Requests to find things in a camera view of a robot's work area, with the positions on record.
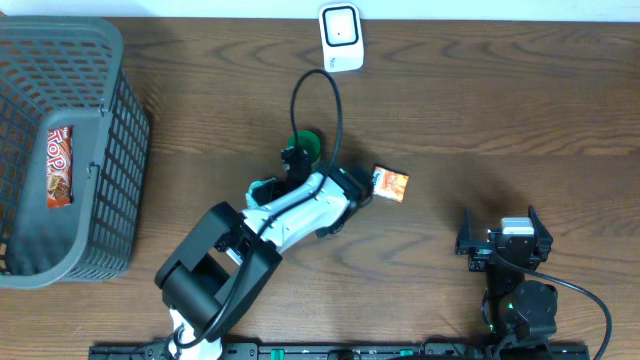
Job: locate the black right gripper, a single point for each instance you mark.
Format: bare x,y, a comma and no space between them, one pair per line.
481,252

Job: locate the green lid jar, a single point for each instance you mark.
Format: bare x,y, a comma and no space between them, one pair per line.
309,142

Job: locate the orange tissue pack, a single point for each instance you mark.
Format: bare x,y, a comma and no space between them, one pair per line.
389,184

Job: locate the red Top chocolate bar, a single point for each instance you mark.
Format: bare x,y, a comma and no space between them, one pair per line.
59,161

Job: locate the teal wet wipes pack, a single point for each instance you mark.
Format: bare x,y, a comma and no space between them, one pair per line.
260,193

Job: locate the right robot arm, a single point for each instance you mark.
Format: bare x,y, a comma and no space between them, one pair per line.
520,312

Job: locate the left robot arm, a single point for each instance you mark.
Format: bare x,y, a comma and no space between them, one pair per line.
216,273

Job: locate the white barcode scanner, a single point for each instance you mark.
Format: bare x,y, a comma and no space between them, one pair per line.
341,37

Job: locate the grey plastic mesh basket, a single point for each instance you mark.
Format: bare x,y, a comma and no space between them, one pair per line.
74,146

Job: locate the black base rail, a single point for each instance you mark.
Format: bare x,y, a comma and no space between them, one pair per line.
159,350

